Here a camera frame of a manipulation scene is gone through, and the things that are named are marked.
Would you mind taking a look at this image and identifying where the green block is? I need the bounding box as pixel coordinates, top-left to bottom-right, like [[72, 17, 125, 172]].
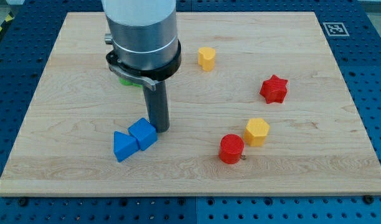
[[119, 78, 141, 87]]

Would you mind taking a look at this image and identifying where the blue cube block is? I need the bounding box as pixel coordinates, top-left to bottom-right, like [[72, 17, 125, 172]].
[[128, 118, 158, 151]]

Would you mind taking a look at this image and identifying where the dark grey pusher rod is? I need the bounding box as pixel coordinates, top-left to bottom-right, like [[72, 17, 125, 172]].
[[143, 81, 170, 133]]

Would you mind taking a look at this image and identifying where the yellow hexagon block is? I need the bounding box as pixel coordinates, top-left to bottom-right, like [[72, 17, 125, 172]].
[[243, 118, 270, 147]]

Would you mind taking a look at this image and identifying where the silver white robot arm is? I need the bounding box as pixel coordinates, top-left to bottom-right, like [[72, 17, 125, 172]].
[[101, 0, 181, 91]]

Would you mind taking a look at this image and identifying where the blue triangle block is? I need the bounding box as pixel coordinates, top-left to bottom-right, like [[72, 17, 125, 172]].
[[113, 131, 139, 162]]

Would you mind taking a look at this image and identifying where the white fiducial marker tag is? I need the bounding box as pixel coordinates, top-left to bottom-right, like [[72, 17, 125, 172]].
[[323, 22, 349, 37]]

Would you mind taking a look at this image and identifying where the yellow heart block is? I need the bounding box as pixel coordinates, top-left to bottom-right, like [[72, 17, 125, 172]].
[[198, 47, 216, 72]]

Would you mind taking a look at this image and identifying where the red star block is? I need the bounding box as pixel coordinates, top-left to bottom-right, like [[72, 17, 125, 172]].
[[260, 75, 288, 104]]

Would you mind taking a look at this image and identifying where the black yellow hazard tape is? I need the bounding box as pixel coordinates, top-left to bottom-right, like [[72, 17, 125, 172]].
[[0, 11, 15, 41]]

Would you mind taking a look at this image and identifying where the wooden board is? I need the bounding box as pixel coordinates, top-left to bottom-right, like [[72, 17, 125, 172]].
[[0, 12, 381, 197]]

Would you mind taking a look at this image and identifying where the red cylinder block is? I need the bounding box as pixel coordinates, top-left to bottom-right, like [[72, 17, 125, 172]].
[[219, 134, 245, 164]]

